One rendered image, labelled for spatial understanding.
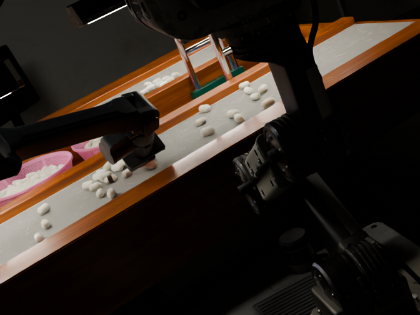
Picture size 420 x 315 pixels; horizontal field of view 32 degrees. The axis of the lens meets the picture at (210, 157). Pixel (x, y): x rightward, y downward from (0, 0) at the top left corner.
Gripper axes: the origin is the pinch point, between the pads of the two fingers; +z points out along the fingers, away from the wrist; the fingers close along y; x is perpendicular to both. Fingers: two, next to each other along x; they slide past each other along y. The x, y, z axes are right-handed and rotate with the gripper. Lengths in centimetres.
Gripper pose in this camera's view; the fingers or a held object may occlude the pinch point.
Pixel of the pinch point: (139, 164)
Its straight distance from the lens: 179.9
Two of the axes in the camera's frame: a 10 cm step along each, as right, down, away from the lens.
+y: -8.0, 4.8, -3.5
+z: -1.2, 4.5, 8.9
